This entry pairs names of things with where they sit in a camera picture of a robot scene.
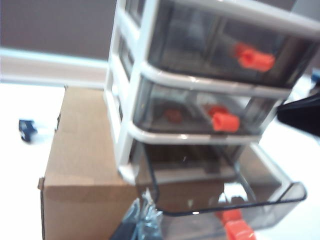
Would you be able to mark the grey desk partition panel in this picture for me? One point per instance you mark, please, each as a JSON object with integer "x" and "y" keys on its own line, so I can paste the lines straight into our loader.
{"x": 50, "y": 25}

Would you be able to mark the white plastic drawer cabinet frame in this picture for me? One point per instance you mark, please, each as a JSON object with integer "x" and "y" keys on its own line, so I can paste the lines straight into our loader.
{"x": 130, "y": 82}

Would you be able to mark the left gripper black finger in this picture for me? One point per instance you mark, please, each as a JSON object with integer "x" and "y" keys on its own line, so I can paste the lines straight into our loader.
{"x": 127, "y": 230}

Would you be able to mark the brown cardboard box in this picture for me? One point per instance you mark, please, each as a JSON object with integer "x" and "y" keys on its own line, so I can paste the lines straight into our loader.
{"x": 85, "y": 175}

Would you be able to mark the grey translucent drawer red knob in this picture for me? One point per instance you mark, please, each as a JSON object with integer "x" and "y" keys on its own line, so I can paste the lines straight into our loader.
{"x": 262, "y": 200}
{"x": 175, "y": 112}
{"x": 200, "y": 45}

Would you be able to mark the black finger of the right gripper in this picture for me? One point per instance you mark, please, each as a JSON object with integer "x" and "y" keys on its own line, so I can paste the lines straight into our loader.
{"x": 305, "y": 115}

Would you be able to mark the small dark blue object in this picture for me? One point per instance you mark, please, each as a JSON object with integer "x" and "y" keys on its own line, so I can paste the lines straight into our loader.
{"x": 27, "y": 131}

